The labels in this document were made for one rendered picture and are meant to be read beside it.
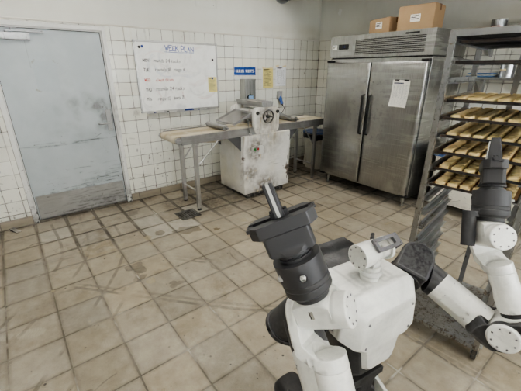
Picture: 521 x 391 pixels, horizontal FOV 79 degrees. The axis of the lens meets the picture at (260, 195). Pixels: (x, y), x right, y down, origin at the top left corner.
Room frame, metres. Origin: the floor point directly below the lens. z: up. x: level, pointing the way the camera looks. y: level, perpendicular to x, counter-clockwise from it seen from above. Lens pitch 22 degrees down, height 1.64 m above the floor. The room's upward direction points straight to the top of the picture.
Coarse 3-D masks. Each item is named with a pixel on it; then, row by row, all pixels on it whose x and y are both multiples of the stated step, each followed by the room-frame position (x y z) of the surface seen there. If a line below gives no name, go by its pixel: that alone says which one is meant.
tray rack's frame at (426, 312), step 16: (464, 32) 1.65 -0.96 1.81; (480, 32) 1.61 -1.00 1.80; (496, 32) 1.57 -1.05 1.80; (512, 32) 1.53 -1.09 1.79; (464, 256) 2.00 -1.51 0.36; (464, 272) 1.98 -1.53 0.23; (480, 288) 1.90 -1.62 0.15; (416, 304) 1.73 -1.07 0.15; (432, 304) 1.73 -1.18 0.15; (416, 320) 1.60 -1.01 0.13; (432, 320) 1.58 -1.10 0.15; (448, 320) 1.58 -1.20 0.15; (448, 336) 1.47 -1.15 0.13; (464, 336) 1.45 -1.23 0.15
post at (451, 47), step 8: (456, 32) 1.68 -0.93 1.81; (448, 48) 1.69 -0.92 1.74; (448, 56) 1.69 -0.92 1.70; (448, 64) 1.68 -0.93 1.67; (448, 72) 1.68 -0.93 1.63; (440, 88) 1.69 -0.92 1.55; (440, 96) 1.69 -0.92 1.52; (440, 104) 1.68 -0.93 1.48; (440, 112) 1.68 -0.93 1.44; (432, 128) 1.69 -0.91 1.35; (432, 136) 1.69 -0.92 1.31; (432, 144) 1.68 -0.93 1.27; (432, 152) 1.68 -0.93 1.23; (432, 160) 1.69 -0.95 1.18; (424, 168) 1.69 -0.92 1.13; (424, 176) 1.69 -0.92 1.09; (424, 184) 1.68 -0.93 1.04; (424, 192) 1.68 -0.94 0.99; (416, 208) 1.69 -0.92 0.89; (416, 216) 1.68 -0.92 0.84; (416, 224) 1.68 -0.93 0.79; (416, 232) 1.69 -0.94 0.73
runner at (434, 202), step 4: (440, 192) 1.95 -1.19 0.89; (444, 192) 2.02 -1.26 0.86; (448, 192) 2.02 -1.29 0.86; (436, 196) 1.89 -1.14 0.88; (440, 196) 1.94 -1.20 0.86; (444, 196) 1.94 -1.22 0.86; (432, 200) 1.82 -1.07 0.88; (436, 200) 1.88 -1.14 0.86; (440, 200) 1.88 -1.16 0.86; (428, 204) 1.77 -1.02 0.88; (432, 204) 1.81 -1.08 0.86; (436, 204) 1.82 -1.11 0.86; (424, 208) 1.72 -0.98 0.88; (428, 208) 1.75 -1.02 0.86; (432, 208) 1.75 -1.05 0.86; (420, 212) 1.67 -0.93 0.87; (424, 212) 1.70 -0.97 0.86; (428, 212) 1.70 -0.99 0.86
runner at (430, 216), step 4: (448, 196) 2.14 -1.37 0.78; (444, 200) 2.07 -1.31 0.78; (448, 200) 2.09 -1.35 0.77; (440, 204) 2.00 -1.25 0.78; (444, 204) 2.02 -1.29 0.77; (436, 208) 1.94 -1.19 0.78; (440, 208) 1.96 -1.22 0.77; (432, 212) 1.87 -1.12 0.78; (436, 212) 1.89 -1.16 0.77; (428, 216) 1.81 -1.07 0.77; (432, 216) 1.82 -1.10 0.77; (424, 220) 1.76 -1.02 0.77; (428, 220) 1.77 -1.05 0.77; (420, 224) 1.71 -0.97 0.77; (424, 224) 1.71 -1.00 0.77; (420, 228) 1.66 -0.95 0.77
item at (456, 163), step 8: (448, 160) 1.79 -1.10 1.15; (456, 160) 1.79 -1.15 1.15; (464, 160) 1.80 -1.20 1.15; (472, 160) 1.83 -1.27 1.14; (480, 160) 1.79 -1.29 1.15; (448, 168) 1.67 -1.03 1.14; (456, 168) 1.63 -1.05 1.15; (464, 168) 1.68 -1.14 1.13; (472, 168) 1.62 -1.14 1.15; (512, 168) 1.68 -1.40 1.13; (520, 168) 1.62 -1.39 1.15; (512, 176) 1.49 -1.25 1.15; (520, 176) 1.49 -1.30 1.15
